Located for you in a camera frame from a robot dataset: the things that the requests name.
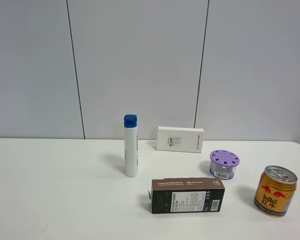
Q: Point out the gold Red Bull can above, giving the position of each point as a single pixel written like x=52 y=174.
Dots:
x=275 y=191

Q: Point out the white bottle blue cap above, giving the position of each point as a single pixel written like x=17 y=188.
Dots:
x=130 y=123

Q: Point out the dark brown cardboard box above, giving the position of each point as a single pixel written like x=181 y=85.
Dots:
x=186 y=195

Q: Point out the white cardboard box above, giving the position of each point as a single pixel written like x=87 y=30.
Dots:
x=178 y=139

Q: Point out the purple lid air freshener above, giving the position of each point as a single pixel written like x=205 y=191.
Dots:
x=223 y=164

